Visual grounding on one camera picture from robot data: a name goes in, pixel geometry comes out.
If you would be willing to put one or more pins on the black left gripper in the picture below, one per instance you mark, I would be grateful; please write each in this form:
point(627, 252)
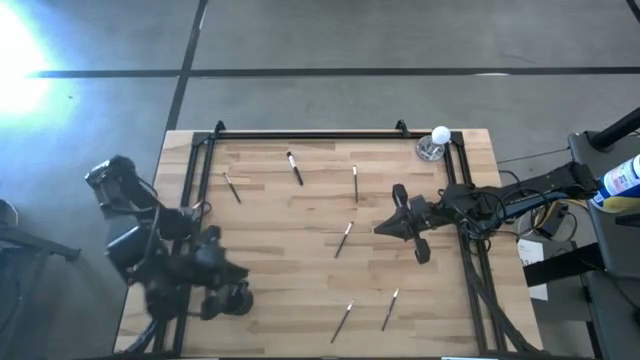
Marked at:
point(210, 270)

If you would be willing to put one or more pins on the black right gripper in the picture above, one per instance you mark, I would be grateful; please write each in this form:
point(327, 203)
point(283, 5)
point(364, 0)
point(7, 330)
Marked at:
point(422, 215)

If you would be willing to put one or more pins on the black marker pen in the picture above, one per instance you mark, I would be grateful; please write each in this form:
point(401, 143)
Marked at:
point(343, 240)

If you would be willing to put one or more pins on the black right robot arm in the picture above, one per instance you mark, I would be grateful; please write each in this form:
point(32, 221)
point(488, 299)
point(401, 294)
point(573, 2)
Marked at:
point(525, 197)

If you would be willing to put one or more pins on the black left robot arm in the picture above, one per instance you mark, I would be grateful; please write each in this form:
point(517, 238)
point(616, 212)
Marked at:
point(130, 250)

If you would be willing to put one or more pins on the black brush holder cup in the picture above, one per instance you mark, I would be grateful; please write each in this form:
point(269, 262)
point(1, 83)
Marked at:
point(241, 301)

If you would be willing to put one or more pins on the white light bulb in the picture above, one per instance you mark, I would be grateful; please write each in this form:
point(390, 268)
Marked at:
point(441, 134)

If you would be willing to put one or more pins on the white paper sheet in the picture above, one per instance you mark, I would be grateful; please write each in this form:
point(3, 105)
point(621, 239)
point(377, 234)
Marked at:
point(529, 255)

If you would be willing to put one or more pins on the black power box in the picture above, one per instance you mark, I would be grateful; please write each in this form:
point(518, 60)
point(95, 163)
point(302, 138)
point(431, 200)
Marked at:
point(552, 220)

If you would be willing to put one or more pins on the black chair base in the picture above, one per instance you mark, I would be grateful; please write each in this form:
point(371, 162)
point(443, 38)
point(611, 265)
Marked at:
point(30, 242)

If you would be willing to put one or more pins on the grey cart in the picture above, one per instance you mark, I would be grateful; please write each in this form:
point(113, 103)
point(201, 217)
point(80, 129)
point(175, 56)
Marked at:
point(615, 250)

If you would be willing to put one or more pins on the yellow cloth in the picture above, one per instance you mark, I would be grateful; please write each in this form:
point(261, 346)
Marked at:
point(620, 204)

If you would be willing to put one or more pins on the blue white spray can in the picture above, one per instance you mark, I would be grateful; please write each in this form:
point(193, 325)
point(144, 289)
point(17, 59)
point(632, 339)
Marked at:
point(622, 180)

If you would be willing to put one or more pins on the black pole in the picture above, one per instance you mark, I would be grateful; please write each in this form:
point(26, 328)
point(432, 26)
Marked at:
point(617, 131)

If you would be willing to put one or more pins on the black aluminium table frame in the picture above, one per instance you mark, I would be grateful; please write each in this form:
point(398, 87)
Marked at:
point(325, 135)

